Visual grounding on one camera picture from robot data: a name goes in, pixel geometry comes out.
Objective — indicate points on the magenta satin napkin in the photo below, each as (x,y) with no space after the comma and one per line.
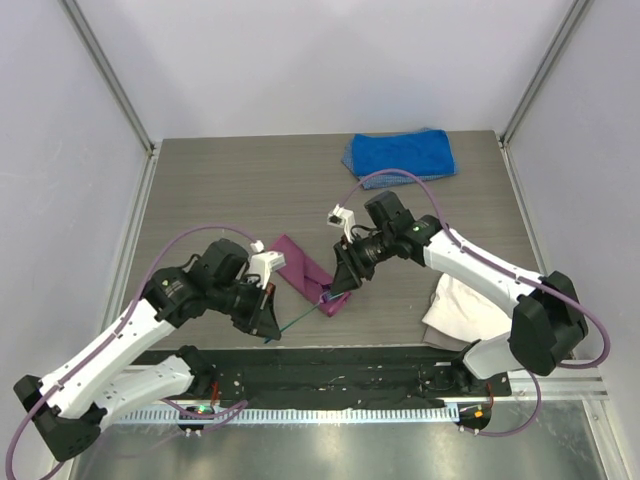
(305,275)

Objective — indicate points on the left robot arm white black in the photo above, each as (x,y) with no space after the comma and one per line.
(73,405)

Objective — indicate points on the aluminium frame post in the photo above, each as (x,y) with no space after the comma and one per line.
(569,25)
(89,40)

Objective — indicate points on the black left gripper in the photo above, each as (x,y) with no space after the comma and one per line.
(261,319)

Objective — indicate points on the white slotted cable duct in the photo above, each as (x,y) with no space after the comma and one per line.
(165,415)

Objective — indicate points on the iridescent fork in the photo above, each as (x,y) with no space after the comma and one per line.
(316,306)

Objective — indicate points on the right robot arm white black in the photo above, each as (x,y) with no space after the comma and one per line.
(545,323)

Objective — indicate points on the aluminium frame post left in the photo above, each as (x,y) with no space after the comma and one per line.
(89,40)

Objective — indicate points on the blue terry towel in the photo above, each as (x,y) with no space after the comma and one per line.
(424,153)

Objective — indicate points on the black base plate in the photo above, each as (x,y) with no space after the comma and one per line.
(339,378)

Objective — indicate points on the aluminium frame post right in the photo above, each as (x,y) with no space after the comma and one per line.
(569,25)

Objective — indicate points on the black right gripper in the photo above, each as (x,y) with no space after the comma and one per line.
(350,262)

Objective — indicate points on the white folded cloth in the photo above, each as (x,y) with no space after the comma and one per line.
(461,313)

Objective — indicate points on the aluminium front rail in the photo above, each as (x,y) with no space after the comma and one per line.
(563,384)

